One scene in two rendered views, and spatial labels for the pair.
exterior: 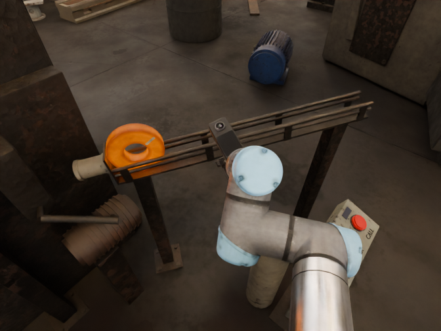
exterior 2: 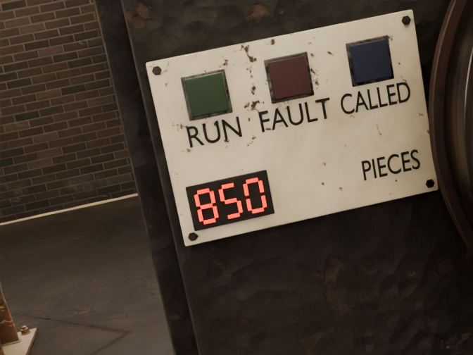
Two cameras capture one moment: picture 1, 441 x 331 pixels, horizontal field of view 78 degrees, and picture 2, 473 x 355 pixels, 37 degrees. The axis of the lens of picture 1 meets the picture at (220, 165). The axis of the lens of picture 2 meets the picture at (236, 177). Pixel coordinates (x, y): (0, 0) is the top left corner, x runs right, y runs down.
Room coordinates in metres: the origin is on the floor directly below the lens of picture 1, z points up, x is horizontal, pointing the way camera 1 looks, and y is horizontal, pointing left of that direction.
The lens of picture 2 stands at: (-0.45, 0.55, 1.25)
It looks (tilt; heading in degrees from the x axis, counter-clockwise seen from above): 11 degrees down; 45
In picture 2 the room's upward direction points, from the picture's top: 11 degrees counter-clockwise
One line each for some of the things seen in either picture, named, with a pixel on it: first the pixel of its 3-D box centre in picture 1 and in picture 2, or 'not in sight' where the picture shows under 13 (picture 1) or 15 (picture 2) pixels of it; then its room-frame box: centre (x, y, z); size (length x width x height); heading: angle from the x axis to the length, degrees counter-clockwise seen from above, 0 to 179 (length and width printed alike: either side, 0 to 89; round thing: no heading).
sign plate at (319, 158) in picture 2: not in sight; (296, 128); (0.09, 0.98, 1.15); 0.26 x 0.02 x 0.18; 140
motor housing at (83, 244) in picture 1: (121, 256); not in sight; (0.44, 0.37, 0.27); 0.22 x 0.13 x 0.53; 140
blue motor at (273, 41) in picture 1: (272, 55); not in sight; (2.27, -0.44, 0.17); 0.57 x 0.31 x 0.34; 160
